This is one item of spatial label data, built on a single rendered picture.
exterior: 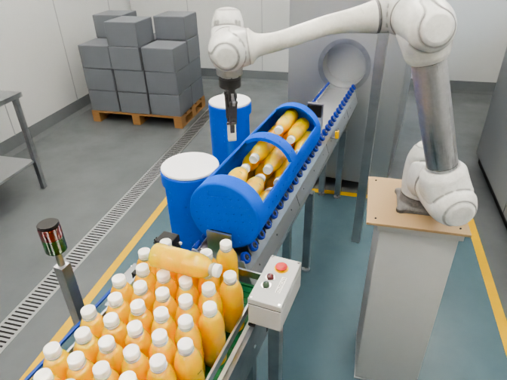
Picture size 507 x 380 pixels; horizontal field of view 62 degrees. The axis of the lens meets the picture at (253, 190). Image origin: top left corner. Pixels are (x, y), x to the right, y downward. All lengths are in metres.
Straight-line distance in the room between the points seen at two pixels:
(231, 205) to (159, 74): 3.65
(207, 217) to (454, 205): 0.85
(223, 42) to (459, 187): 0.88
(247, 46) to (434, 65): 0.53
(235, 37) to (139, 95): 4.05
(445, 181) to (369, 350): 1.05
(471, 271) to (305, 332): 1.26
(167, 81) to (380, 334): 3.73
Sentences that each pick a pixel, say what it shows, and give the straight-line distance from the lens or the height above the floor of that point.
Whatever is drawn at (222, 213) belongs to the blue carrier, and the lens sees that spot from 1.53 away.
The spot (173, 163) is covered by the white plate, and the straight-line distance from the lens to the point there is 2.06.
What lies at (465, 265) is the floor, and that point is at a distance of 3.25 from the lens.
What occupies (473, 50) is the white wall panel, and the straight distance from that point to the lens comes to 6.64.
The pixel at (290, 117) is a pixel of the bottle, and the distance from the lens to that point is 2.10.
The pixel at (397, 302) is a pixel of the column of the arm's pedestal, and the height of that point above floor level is 0.58.
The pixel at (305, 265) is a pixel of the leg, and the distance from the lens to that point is 2.89.
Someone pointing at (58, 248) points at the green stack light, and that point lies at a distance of 1.39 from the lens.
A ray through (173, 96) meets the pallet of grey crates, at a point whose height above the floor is 0.40.
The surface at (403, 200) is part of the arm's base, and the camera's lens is 1.79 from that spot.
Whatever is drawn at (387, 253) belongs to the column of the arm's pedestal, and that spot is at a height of 0.84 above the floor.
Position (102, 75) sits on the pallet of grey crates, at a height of 0.59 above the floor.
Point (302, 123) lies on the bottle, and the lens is 2.13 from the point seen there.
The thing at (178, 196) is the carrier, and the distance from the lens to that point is 1.97.
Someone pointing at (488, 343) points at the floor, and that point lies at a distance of 2.80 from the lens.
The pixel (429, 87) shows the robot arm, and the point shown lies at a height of 1.58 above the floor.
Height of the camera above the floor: 1.97
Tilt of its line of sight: 32 degrees down
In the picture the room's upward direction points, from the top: 1 degrees counter-clockwise
